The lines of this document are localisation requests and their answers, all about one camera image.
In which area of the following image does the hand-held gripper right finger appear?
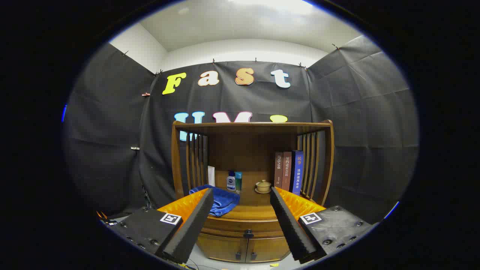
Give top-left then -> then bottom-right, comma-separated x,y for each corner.
270,187 -> 375,264

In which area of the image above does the blue book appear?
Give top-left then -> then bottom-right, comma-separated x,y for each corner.
291,150 -> 305,195

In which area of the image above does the dark brown book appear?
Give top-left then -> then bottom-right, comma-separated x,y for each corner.
274,151 -> 284,189

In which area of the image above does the brown wooden cabinet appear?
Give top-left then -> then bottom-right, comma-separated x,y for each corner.
171,120 -> 335,263

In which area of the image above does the reddish brown book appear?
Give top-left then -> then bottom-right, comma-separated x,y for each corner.
282,151 -> 293,192

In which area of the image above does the wooden cabinet door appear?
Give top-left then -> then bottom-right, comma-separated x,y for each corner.
246,236 -> 291,263
196,232 -> 248,263

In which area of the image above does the wooden countertop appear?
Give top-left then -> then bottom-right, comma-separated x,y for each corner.
184,171 -> 319,222

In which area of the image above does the folded blue towel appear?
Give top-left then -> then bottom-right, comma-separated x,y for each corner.
189,184 -> 240,217

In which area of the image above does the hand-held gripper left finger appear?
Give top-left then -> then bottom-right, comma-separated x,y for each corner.
106,187 -> 214,264

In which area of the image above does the brown wooden drawer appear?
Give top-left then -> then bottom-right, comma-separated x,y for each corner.
201,216 -> 287,239

